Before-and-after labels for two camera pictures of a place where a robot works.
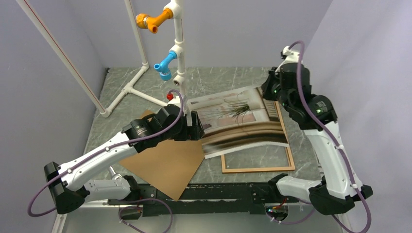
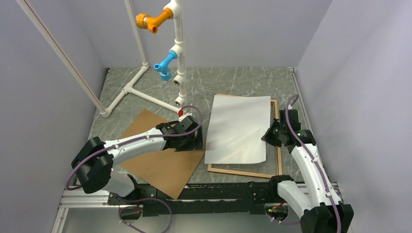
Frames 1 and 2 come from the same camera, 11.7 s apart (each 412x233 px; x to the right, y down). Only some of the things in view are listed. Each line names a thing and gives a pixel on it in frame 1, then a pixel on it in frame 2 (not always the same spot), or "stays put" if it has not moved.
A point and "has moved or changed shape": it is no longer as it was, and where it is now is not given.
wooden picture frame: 291,166 has moved or changed shape
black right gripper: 274,73 → 267,136
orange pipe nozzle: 144,21 stays put
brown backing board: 169,165 stays put
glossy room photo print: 238,122 has moved or changed shape
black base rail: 242,198 stays put
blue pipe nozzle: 165,74 stays put
